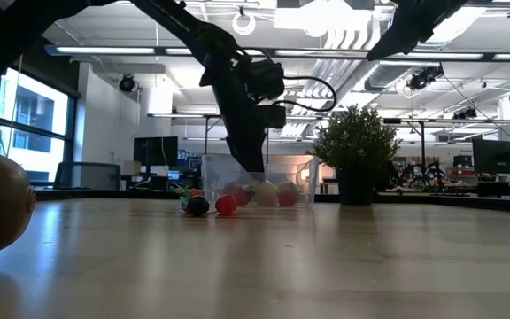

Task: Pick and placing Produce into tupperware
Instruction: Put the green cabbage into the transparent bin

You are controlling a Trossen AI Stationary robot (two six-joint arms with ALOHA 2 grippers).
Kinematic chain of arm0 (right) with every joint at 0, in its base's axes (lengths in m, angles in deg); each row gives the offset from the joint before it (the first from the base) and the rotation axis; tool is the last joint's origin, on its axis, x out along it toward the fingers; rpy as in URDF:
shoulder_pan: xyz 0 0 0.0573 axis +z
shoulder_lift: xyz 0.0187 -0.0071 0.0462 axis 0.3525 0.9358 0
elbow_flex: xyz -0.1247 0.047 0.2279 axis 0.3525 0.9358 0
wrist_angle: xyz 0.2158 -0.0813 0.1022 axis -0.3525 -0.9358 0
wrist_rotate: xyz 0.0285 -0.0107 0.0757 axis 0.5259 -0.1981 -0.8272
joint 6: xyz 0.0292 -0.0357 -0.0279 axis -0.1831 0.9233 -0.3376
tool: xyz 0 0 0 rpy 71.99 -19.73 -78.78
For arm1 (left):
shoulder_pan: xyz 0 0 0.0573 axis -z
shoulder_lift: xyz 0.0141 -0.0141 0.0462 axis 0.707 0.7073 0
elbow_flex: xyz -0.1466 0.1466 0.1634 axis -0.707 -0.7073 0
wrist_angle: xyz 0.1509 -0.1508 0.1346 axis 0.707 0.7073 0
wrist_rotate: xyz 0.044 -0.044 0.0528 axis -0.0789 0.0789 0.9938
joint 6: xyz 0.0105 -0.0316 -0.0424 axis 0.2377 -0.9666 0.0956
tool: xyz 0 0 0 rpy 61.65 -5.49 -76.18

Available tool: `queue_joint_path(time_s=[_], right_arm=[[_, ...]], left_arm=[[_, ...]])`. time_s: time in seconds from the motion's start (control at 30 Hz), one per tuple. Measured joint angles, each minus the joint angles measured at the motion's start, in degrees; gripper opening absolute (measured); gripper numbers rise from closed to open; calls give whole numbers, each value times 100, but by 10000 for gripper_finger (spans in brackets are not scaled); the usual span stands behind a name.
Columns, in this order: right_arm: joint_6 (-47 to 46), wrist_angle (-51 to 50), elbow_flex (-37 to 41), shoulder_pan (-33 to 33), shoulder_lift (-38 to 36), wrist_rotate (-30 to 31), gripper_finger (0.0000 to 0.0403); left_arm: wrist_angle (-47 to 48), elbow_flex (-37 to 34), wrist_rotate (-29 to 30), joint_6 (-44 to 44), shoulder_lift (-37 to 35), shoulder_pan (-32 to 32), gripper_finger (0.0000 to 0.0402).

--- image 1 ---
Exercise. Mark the beige cardboard box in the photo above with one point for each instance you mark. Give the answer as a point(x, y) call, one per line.
point(132, 168)

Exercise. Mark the black background desk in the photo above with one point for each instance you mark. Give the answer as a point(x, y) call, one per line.
point(503, 188)

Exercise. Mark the black computer monitor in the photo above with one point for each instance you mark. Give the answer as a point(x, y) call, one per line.
point(155, 150)
point(497, 156)

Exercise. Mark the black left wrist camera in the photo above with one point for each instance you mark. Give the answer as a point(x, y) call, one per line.
point(276, 117)

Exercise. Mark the small red toy berry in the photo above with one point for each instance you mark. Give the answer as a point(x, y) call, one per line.
point(226, 205)

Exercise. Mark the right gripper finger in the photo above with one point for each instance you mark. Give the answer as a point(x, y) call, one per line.
point(396, 22)
point(423, 22)

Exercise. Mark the dark toy berry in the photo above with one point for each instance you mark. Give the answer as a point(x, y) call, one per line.
point(198, 206)

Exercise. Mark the large glass window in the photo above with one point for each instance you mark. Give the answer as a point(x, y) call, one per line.
point(33, 111)

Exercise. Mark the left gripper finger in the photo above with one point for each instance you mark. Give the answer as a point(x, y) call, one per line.
point(256, 133)
point(237, 133)

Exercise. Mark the red strawberry with leaves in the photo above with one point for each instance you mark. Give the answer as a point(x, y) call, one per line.
point(196, 192)

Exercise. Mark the black background gantry frame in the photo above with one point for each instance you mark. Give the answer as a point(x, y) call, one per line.
point(422, 150)
point(184, 116)

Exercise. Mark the red toy strawberry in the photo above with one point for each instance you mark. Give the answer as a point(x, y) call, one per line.
point(288, 199)
point(240, 196)

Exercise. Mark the black ceiling track lights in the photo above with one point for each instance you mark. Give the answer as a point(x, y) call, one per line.
point(423, 78)
point(465, 113)

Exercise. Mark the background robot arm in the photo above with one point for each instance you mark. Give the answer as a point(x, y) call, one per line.
point(434, 170)

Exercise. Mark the clear plastic tupperware container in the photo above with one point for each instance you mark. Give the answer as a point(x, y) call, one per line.
point(301, 172)

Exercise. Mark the small green potted plant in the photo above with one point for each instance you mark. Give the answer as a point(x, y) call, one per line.
point(354, 142)

